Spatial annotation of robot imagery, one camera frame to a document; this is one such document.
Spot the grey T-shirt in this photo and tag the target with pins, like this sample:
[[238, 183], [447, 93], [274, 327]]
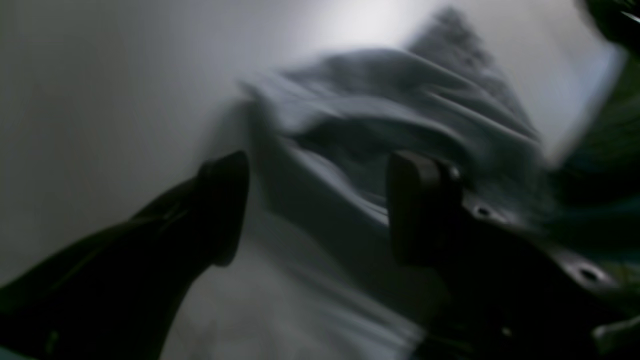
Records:
[[315, 277]]

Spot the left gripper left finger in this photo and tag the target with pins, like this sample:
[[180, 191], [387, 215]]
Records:
[[113, 295]]

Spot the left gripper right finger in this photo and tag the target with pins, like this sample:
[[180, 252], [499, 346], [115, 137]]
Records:
[[512, 296]]

